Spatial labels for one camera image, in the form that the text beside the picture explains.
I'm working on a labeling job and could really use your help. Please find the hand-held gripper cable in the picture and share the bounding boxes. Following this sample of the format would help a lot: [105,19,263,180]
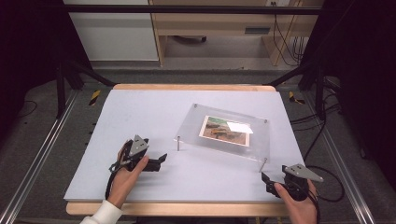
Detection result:
[304,164,346,203]
[105,157,126,201]

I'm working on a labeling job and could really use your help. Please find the aluminium floor rail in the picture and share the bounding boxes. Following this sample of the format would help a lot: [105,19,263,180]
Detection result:
[0,90,79,224]
[303,91,376,224]

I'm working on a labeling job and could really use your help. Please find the black metal stand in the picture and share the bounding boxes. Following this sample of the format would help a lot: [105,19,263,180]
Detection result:
[55,60,117,119]
[266,61,329,121]

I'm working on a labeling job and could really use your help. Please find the clear acrylic photo frame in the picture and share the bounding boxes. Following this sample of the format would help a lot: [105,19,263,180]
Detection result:
[173,103,271,173]

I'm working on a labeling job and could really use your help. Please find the black horizontal bar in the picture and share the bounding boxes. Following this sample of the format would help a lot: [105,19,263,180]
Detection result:
[62,4,323,16]

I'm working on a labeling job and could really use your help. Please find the painted picture print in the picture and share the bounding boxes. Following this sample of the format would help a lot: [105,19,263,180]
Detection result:
[198,115,254,147]

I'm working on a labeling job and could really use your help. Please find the person's right hand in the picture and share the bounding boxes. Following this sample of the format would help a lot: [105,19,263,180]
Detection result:
[274,179,318,224]

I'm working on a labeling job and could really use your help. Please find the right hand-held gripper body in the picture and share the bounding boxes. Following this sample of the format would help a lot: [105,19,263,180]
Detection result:
[280,163,325,202]

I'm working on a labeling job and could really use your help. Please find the thin black floor cable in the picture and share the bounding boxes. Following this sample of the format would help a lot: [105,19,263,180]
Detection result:
[17,99,38,119]

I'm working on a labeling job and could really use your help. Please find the right hand-held gripper cable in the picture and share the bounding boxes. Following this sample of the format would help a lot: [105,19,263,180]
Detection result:
[304,164,346,203]

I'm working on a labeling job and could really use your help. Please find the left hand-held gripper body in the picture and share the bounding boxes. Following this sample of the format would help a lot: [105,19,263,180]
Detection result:
[108,133,163,174]

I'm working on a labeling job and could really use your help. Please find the black curtain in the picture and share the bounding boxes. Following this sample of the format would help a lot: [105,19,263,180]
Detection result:
[0,0,92,147]
[299,0,396,191]

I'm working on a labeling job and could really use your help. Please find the black floor cables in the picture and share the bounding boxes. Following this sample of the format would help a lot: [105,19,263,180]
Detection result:
[289,77,343,163]

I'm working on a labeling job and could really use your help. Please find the light wooden desk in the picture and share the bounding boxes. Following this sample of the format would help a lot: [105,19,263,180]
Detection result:
[148,0,325,67]

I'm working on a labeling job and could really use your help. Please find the person's left hand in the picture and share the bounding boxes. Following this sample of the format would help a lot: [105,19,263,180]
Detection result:
[106,155,149,209]

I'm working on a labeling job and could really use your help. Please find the white cabinet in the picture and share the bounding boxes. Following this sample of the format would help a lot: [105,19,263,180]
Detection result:
[63,0,160,62]

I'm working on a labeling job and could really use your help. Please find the hanging desk cables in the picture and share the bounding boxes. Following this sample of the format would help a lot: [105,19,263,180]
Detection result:
[272,2,305,67]

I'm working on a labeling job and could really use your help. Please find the left hand-held gripper cable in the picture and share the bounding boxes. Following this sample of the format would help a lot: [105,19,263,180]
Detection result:
[105,157,126,201]

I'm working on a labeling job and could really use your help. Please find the wooden table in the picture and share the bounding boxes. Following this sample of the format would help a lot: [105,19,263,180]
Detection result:
[65,83,290,217]

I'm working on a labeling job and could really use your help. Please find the yellow black tape strip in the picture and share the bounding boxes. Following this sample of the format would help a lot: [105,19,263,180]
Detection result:
[288,91,306,105]
[89,90,102,106]

